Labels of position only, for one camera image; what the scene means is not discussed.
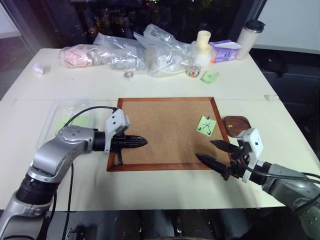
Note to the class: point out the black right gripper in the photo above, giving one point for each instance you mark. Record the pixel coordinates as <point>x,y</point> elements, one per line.
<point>238,162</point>

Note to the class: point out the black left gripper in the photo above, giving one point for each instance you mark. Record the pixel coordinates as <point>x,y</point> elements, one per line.
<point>117,145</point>

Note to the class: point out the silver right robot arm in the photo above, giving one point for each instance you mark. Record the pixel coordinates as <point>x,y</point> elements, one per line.
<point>287,185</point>

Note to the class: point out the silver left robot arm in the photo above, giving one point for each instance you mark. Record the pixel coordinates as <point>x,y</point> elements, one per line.
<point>62,147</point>

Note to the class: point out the green note with drawing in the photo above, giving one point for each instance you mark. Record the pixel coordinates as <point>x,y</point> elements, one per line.
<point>205,125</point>

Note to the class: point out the wood framed cork board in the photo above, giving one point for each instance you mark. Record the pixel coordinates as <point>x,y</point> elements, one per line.
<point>170,125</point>

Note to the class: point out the green sticky note pad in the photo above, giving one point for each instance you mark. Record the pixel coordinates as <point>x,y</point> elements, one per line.
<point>209,77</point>

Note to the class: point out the small glass jar of pins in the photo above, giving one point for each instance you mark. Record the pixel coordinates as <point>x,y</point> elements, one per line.
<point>193,71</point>

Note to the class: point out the dark brown wooden tray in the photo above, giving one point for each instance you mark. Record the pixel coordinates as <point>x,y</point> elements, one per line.
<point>237,125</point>

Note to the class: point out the clear bag with green notes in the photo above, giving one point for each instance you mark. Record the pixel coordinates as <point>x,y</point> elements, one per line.
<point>75,112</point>

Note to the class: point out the clear tape roll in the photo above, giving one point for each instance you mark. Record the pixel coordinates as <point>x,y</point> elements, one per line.
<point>129,75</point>

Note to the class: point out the clear bag with grey contents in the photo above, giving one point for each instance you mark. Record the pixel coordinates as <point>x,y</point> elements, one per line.
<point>117,53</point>

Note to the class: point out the large clear plastic bag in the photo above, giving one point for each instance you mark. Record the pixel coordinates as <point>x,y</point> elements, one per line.
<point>165,52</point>

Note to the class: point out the purple tissue pack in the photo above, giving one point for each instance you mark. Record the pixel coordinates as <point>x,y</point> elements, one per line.
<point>225,51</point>

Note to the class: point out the plastic bag with pink contents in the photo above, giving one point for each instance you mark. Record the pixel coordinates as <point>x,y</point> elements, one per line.
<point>76,56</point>

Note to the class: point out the cream plastic bottle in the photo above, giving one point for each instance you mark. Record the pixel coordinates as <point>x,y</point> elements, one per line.
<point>205,48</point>

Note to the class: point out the white tumbler with black lid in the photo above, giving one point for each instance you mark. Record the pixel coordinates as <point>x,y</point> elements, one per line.
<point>247,40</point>

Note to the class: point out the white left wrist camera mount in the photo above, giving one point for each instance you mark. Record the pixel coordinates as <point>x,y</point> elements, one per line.
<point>116,122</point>

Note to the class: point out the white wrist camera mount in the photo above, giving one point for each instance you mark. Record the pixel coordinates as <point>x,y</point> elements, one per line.
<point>116,122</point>
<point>255,145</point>

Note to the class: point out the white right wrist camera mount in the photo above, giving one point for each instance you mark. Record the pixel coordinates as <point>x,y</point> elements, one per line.
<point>255,145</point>

